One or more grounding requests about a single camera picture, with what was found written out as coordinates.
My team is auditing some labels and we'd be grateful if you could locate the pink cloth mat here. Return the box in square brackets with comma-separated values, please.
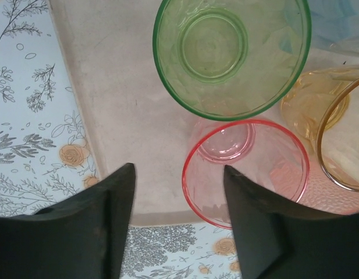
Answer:
[48, 0, 359, 227]

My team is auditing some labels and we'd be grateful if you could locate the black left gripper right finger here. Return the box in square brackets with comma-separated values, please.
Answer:
[224, 165, 359, 279]

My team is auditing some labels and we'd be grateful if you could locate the blue glass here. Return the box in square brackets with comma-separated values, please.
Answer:
[308, 0, 359, 55]

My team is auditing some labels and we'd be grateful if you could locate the pink glass with red rim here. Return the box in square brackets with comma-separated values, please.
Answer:
[181, 117, 311, 231]

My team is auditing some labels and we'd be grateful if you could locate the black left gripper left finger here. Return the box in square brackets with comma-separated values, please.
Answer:
[0, 163, 136, 279]

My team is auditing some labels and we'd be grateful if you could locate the large green glass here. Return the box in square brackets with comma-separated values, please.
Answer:
[152, 0, 311, 120]

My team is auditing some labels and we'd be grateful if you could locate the floral print table cover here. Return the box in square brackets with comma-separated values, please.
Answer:
[0, 0, 244, 279]

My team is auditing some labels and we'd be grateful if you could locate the medium amber glass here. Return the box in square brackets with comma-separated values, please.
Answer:
[279, 65, 359, 193]

